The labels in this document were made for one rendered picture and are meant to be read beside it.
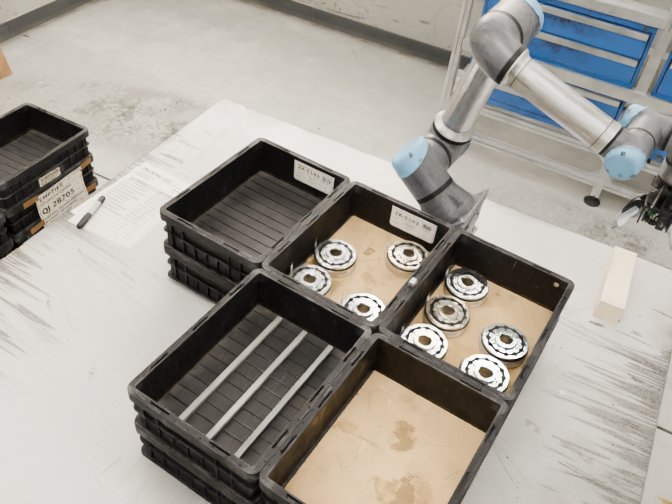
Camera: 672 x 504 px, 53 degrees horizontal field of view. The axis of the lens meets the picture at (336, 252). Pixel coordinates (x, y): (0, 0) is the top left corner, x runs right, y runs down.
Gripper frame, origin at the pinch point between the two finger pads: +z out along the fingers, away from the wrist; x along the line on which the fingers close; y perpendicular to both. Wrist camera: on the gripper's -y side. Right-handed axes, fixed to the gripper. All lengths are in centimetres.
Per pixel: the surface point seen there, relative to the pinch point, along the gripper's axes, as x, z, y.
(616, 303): 0.8, 14.2, 10.8
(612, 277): -1.8, 14.2, 1.5
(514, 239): -29.5, 20.1, -6.4
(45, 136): -199, 41, 7
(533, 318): -17.2, 7.2, 34.6
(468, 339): -29, 7, 49
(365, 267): -58, 7, 40
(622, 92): -15, 30, -138
